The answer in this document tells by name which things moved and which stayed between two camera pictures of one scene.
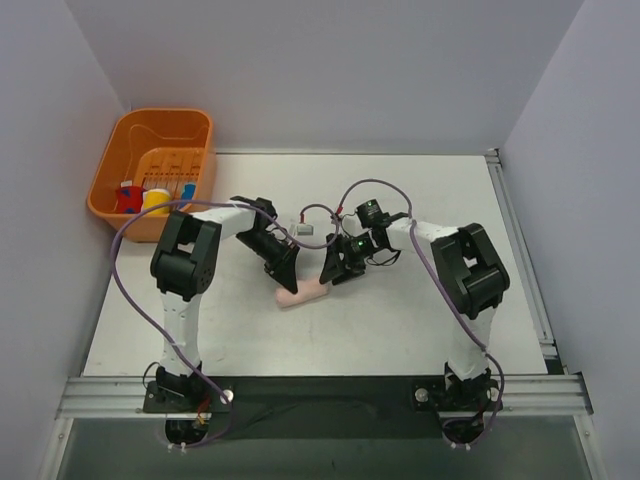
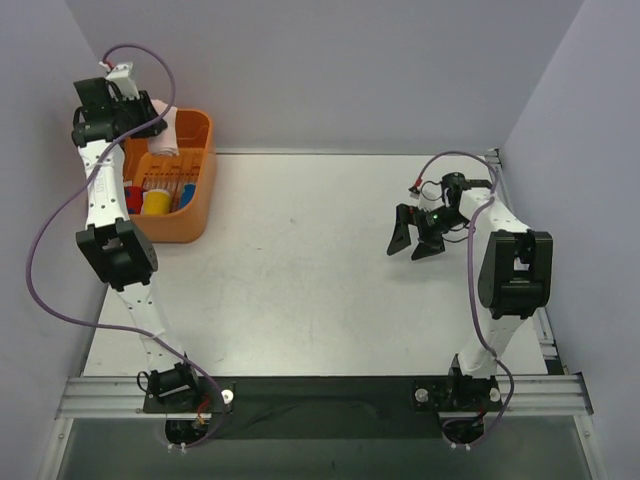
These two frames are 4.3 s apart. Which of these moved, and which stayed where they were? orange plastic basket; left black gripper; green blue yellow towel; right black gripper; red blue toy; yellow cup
Moved: right black gripper; left black gripper
Stayed: orange plastic basket; green blue yellow towel; yellow cup; red blue toy
